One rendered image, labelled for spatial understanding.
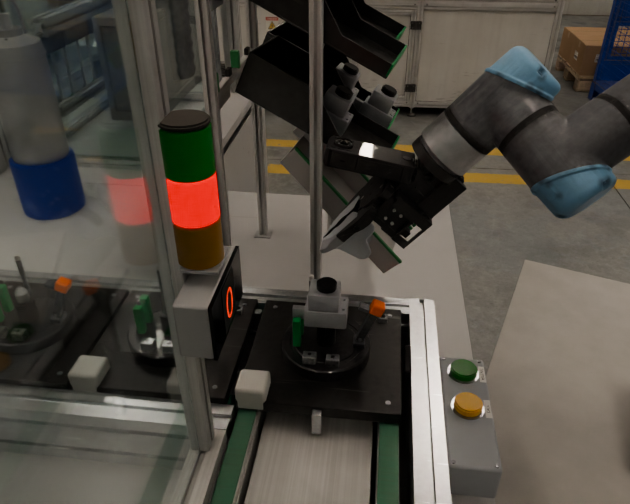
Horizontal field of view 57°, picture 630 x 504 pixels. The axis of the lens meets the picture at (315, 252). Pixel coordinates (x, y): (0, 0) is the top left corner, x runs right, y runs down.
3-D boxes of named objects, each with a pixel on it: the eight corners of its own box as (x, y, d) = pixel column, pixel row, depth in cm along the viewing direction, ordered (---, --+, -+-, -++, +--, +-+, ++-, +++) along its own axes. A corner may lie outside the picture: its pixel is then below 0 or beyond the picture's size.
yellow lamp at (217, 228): (229, 246, 64) (225, 207, 61) (217, 272, 60) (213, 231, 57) (185, 243, 65) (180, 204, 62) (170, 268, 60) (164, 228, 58)
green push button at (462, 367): (474, 368, 92) (476, 359, 91) (477, 387, 88) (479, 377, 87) (448, 366, 92) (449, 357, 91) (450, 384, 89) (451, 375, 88)
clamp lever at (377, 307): (365, 336, 91) (386, 302, 87) (364, 345, 90) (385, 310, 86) (344, 328, 91) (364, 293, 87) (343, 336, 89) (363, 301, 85)
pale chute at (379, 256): (396, 238, 118) (413, 227, 116) (383, 274, 108) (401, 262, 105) (302, 135, 112) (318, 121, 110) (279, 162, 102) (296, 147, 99)
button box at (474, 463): (477, 386, 96) (483, 358, 92) (495, 500, 78) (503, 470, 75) (434, 382, 96) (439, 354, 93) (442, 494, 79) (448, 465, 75)
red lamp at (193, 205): (225, 206, 61) (221, 163, 59) (213, 230, 57) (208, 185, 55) (180, 204, 62) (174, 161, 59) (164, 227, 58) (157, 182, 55)
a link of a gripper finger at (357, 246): (344, 282, 81) (390, 242, 77) (312, 257, 80) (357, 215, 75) (346, 269, 84) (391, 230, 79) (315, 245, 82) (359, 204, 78)
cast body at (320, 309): (348, 311, 91) (349, 275, 87) (346, 330, 87) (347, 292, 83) (295, 308, 92) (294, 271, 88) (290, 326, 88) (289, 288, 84)
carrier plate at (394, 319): (400, 318, 103) (401, 308, 101) (401, 424, 82) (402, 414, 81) (266, 308, 105) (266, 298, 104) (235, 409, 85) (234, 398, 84)
